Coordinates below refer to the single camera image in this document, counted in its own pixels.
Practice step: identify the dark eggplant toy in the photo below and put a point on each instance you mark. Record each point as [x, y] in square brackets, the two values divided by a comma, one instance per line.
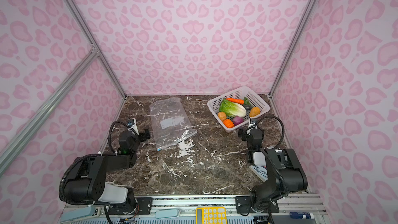
[247, 107]

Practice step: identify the yellow calculator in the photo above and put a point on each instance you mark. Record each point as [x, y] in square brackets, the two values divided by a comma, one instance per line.
[211, 215]

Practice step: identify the light blue flat case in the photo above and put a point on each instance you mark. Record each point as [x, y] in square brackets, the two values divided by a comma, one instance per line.
[167, 213]

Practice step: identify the white plastic basket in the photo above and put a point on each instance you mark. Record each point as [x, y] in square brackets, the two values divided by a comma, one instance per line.
[244, 93]

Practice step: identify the blue white marker pen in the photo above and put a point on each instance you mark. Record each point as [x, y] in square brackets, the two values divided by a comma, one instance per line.
[301, 215]

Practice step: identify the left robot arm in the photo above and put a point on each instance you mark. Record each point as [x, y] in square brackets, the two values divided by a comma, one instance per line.
[84, 182]

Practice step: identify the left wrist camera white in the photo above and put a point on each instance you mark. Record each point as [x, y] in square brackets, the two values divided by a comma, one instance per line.
[132, 126]

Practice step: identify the aluminium frame rail base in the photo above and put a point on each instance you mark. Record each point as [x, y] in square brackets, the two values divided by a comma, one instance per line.
[183, 209]

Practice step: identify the orange carrot toy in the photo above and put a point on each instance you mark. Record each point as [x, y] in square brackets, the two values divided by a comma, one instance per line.
[238, 101]

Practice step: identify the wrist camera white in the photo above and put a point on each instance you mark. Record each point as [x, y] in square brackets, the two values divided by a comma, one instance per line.
[252, 123]
[132, 126]

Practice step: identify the yellow-orange squash toy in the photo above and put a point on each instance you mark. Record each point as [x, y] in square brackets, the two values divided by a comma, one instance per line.
[255, 111]

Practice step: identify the clear zip top bag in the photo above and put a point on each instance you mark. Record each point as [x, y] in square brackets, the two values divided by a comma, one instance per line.
[170, 123]

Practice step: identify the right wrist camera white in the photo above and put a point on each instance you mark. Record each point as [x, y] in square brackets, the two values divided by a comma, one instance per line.
[252, 123]

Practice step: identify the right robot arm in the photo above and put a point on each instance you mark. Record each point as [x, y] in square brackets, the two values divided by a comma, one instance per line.
[284, 173]

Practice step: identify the orange pumpkin toy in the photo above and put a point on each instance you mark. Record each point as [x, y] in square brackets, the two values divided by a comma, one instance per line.
[228, 123]

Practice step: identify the green lettuce toy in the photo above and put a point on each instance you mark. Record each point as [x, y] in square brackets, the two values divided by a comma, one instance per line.
[232, 109]

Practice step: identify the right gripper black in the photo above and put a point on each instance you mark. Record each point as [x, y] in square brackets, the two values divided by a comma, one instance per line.
[247, 133]

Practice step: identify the purple onion toy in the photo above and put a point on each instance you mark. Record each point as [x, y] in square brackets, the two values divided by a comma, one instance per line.
[237, 120]

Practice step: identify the colourful paperback book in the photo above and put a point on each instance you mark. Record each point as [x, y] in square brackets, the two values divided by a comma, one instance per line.
[258, 166]

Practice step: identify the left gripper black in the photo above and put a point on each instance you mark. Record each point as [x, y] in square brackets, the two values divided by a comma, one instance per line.
[144, 134]

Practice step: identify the brown potato toy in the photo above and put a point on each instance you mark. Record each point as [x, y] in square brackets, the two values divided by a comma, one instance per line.
[222, 116]

